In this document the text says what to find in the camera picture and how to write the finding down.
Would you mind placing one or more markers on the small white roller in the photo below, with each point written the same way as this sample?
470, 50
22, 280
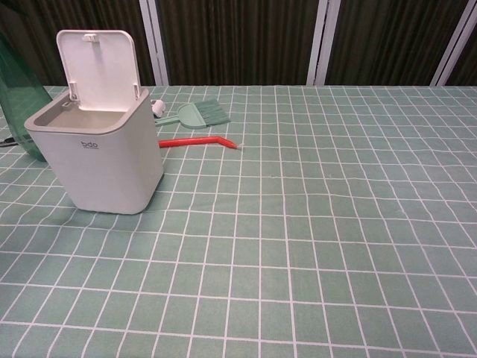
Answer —
158, 107

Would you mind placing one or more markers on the small green dustpan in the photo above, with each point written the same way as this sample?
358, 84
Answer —
186, 116

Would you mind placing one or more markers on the dark corrugated partition panel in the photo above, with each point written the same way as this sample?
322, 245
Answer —
238, 41

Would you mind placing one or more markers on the translucent green plastic container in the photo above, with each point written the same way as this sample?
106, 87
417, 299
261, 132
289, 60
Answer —
18, 93

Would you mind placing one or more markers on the white partition frame post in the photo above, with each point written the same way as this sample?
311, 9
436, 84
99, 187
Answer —
322, 41
154, 41
456, 48

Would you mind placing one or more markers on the white open-lid trash bin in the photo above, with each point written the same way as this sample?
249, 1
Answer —
108, 168

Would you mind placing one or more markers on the small green hand broom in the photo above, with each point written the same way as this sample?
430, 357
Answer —
213, 110

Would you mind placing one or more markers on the green checkered tablecloth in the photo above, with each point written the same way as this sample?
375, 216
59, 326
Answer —
283, 231

